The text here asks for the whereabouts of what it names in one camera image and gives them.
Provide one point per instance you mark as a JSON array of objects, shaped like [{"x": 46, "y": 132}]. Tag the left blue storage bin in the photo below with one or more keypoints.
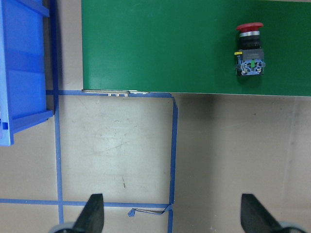
[{"x": 22, "y": 67}]

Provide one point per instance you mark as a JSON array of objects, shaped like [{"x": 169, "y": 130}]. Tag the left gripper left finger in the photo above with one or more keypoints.
[{"x": 91, "y": 219}]

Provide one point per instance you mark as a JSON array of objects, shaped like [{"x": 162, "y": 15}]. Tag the green conveyor belt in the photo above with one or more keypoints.
[{"x": 187, "y": 46}]

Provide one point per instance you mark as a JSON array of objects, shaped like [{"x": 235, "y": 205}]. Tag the red push button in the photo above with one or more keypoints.
[{"x": 249, "y": 54}]

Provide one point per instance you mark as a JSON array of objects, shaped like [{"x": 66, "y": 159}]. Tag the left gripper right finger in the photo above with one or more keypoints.
[{"x": 255, "y": 218}]

